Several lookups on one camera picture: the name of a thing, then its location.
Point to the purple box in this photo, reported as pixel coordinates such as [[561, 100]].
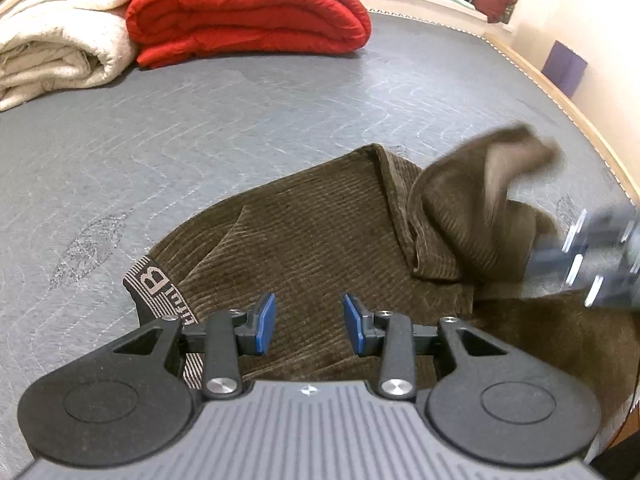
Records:
[[566, 67]]

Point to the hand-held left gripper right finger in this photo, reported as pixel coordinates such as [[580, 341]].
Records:
[[353, 321]]

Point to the light wooden bed frame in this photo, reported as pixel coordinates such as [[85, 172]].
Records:
[[611, 165]]

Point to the cream folded blanket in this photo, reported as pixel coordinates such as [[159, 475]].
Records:
[[55, 35]]

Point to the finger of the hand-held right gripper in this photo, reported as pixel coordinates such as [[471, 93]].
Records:
[[575, 270], [600, 232]]

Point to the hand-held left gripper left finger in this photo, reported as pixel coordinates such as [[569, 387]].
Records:
[[265, 322]]

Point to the red folded quilt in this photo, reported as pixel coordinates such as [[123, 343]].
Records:
[[250, 10]]

